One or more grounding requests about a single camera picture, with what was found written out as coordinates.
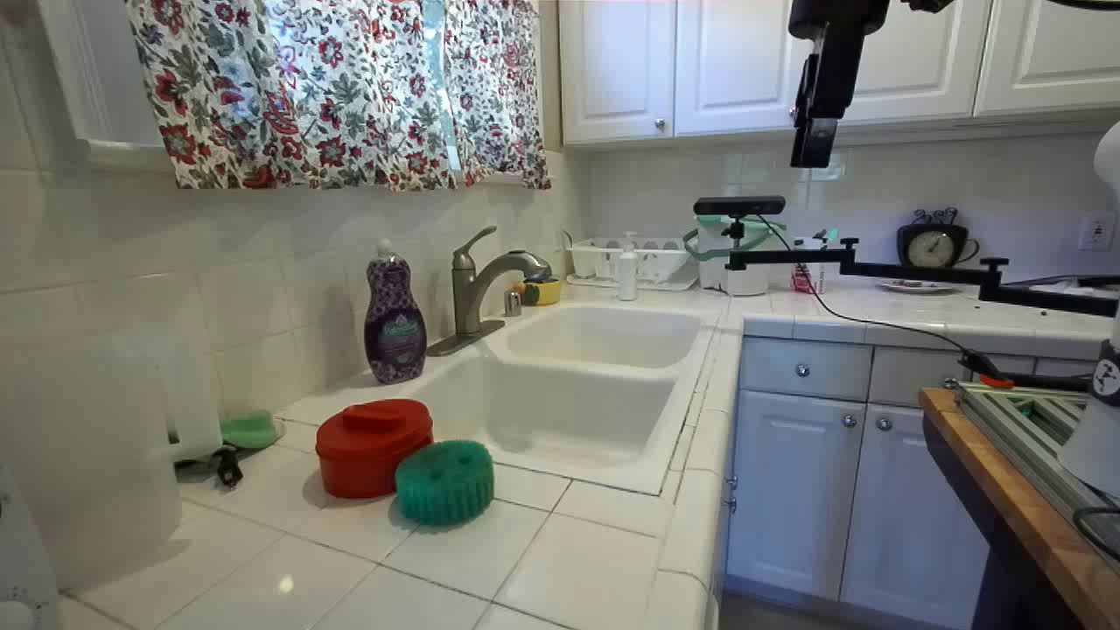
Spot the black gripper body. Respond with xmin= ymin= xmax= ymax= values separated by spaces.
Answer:
xmin=787 ymin=0 xmax=892 ymax=122

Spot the brushed steel kitchen faucet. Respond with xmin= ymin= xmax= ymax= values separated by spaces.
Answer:
xmin=422 ymin=223 xmax=557 ymax=356

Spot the black round clock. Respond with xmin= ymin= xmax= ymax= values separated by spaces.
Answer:
xmin=892 ymin=208 xmax=978 ymax=280

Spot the white ice cube tray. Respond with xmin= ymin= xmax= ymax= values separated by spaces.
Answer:
xmin=564 ymin=236 xmax=693 ymax=287

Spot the small clear pump bottle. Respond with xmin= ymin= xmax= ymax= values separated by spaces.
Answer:
xmin=611 ymin=227 xmax=645 ymax=306

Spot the white cabinet drawer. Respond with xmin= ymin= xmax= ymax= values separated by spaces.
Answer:
xmin=738 ymin=336 xmax=875 ymax=407
xmin=868 ymin=344 xmax=973 ymax=413

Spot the yellow green sponge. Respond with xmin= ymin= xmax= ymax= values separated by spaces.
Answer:
xmin=519 ymin=277 xmax=567 ymax=311

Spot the white double kitchen sink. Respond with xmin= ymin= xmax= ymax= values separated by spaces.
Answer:
xmin=275 ymin=298 xmax=716 ymax=496

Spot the white lower cabinet door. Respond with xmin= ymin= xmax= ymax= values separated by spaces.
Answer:
xmin=837 ymin=402 xmax=992 ymax=630
xmin=719 ymin=389 xmax=868 ymax=607

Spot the wooden table top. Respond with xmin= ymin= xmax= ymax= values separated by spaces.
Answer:
xmin=918 ymin=386 xmax=1120 ymax=630

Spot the purple dish soap bottle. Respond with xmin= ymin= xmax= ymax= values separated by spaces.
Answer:
xmin=359 ymin=237 xmax=429 ymax=389

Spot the floral window curtain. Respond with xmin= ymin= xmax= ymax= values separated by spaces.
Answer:
xmin=121 ymin=0 xmax=551 ymax=196

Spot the green round container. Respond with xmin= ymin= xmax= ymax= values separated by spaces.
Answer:
xmin=390 ymin=438 xmax=498 ymax=530

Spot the red round plastic container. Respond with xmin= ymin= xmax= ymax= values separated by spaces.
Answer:
xmin=310 ymin=395 xmax=437 ymax=505

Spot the green sponge cloth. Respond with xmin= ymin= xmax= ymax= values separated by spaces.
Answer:
xmin=217 ymin=410 xmax=284 ymax=454

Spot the small black clip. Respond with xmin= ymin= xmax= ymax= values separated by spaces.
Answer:
xmin=170 ymin=446 xmax=249 ymax=490

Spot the white translucent container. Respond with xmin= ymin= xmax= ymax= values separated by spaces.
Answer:
xmin=115 ymin=334 xmax=226 ymax=467

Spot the black stereo camera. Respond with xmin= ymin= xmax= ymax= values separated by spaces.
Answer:
xmin=689 ymin=194 xmax=789 ymax=220

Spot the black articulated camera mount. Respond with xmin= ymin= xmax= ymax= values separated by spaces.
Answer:
xmin=716 ymin=215 xmax=1120 ymax=321

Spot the black camera cable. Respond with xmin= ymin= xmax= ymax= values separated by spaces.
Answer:
xmin=752 ymin=215 xmax=1006 ymax=375

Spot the white wall outlet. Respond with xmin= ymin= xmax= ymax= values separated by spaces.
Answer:
xmin=1073 ymin=215 xmax=1120 ymax=256

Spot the metal rail frame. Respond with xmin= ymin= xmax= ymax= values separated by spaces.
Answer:
xmin=953 ymin=375 xmax=1120 ymax=517

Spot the white wall cabinet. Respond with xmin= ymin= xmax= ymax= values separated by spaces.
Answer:
xmin=31 ymin=0 xmax=169 ymax=161

